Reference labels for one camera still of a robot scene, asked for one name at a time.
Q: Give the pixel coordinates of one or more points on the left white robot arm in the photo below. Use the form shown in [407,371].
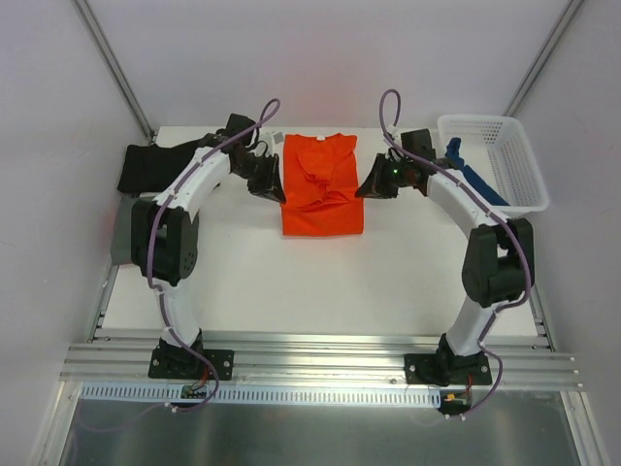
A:
[165,228]

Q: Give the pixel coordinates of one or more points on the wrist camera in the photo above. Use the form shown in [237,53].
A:
[389,136]
[271,141]

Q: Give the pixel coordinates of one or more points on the white plastic basket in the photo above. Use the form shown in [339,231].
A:
[497,149]

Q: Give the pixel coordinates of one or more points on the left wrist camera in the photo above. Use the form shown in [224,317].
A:
[271,141]

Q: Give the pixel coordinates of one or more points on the white slotted cable duct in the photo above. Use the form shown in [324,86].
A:
[264,395]

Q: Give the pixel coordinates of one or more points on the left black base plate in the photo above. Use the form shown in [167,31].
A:
[175,363]

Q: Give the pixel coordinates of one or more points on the orange t shirt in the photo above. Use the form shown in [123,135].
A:
[320,180]

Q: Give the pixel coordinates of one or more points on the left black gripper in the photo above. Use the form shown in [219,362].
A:
[262,171]

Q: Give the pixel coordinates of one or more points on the black folded t shirt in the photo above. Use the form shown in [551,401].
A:
[152,169]

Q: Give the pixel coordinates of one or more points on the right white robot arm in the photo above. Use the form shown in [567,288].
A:
[497,272]

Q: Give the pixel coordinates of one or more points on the grey folded t shirt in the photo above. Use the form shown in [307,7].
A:
[120,251]

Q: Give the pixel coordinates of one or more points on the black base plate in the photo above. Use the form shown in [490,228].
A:
[175,363]
[427,368]

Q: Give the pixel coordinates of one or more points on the blue t shirt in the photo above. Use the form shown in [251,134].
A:
[452,152]

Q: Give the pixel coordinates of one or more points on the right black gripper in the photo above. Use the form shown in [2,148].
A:
[386,173]

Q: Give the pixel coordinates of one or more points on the aluminium mounting rail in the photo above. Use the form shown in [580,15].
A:
[279,334]

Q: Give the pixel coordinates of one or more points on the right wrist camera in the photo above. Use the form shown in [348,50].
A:
[389,136]

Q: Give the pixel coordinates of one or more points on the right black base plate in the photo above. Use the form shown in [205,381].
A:
[427,368]

